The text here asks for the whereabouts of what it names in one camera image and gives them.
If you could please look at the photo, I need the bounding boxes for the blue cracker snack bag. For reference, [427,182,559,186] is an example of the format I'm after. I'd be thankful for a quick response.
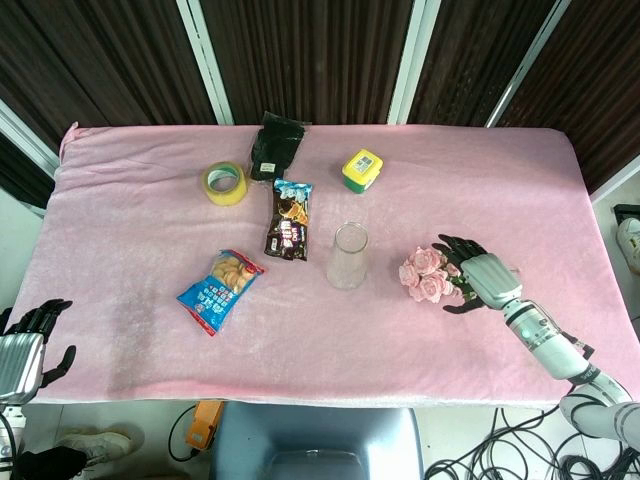
[175,248,266,338]

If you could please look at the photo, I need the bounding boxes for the brown chocolate snack pack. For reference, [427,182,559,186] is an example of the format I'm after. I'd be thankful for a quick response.
[263,178,315,262]

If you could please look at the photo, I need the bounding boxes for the clear textured glass vase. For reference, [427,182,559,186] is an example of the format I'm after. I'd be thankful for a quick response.
[326,221,370,290]

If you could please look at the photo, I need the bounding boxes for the tangled black floor cables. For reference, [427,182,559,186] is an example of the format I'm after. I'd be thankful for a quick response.
[424,399,640,480]

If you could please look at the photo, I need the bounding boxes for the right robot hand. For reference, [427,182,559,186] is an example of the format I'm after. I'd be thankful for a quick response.
[432,233,524,315]

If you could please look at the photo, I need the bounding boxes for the grey blue plastic chair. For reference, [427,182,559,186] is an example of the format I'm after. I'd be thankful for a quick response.
[209,402,426,480]

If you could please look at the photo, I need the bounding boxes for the orange handheld controller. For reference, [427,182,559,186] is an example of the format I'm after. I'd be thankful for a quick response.
[184,399,225,449]

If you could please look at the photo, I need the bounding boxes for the pink plush tablecloth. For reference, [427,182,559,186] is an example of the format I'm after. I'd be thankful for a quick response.
[9,122,636,409]

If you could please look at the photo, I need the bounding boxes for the pink rose bouquet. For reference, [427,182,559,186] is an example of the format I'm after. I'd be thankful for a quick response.
[398,245,479,304]

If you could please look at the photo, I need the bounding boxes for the white partition frame post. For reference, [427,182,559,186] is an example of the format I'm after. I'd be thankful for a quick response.
[176,0,235,126]
[487,0,572,129]
[387,0,430,126]
[0,99,60,179]

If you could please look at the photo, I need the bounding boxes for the black controller cable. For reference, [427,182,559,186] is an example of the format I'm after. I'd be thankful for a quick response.
[167,403,201,462]

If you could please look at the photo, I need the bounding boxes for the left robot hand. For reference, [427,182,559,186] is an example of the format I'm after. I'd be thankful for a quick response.
[0,298,78,405]

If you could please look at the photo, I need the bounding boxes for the yellow green plastic box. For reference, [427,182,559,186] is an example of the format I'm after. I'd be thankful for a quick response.
[341,148,385,195]

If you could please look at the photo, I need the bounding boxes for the yellow packing tape roll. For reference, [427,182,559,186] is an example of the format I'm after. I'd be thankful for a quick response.
[201,160,250,207]

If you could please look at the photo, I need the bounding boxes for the white sneaker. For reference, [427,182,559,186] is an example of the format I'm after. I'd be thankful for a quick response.
[615,218,640,274]
[57,425,134,466]

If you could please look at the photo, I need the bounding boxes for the black plastic package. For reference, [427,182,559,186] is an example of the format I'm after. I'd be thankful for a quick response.
[248,110,307,184]

